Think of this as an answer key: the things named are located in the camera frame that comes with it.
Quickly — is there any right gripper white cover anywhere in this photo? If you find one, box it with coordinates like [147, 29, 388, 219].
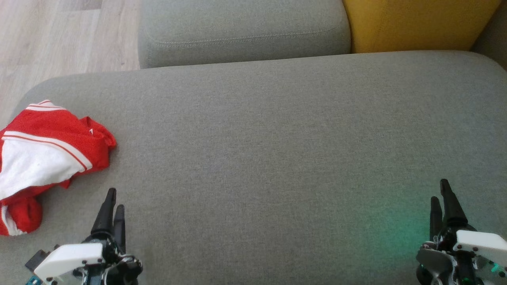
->
[416, 179, 507, 285]

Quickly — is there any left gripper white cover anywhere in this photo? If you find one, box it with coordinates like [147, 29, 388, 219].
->
[34, 188, 143, 285]

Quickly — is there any red and white shirt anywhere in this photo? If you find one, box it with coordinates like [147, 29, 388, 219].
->
[0, 100, 117, 237]

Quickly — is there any grey and yellow sofa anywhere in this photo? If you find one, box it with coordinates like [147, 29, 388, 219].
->
[0, 50, 507, 285]

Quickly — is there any yellow sofa back cushion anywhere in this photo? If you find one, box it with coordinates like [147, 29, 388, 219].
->
[342, 0, 502, 54]

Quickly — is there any small grey sofa seat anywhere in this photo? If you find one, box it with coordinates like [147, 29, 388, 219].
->
[137, 0, 352, 69]

